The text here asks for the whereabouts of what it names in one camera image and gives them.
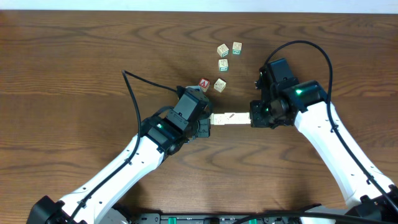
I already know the wooden block yellow W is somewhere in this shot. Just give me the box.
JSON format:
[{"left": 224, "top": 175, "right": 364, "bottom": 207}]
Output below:
[{"left": 213, "top": 78, "right": 227, "bottom": 93}]

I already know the wooden block bee picture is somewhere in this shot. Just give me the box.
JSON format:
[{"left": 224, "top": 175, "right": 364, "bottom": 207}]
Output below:
[{"left": 210, "top": 113, "right": 225, "bottom": 126}]

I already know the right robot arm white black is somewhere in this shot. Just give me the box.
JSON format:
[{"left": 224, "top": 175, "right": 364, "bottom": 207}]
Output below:
[{"left": 250, "top": 77, "right": 397, "bottom": 223}]

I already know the wooden block green Z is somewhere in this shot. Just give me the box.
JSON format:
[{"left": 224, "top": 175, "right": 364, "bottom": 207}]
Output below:
[{"left": 232, "top": 42, "right": 242, "bottom": 55}]

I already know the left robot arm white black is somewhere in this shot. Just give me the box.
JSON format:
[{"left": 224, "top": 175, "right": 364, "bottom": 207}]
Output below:
[{"left": 27, "top": 113, "right": 211, "bottom": 223}]

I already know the wooden block green L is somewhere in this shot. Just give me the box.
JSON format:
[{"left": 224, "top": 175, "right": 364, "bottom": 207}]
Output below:
[{"left": 218, "top": 59, "right": 229, "bottom": 72}]

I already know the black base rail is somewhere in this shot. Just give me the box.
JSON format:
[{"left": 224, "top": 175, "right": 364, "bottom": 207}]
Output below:
[{"left": 128, "top": 213, "right": 386, "bottom": 224}]

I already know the wooden block blue X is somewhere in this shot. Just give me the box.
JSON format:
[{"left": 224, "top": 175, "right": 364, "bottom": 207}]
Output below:
[{"left": 224, "top": 113, "right": 239, "bottom": 125}]

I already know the wooden block green 4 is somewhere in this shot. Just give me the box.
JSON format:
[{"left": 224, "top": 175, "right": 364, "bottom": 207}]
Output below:
[{"left": 217, "top": 44, "right": 229, "bottom": 58}]

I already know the wooden block red A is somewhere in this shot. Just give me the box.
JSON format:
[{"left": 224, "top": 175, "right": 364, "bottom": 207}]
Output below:
[{"left": 198, "top": 78, "right": 210, "bottom": 92}]

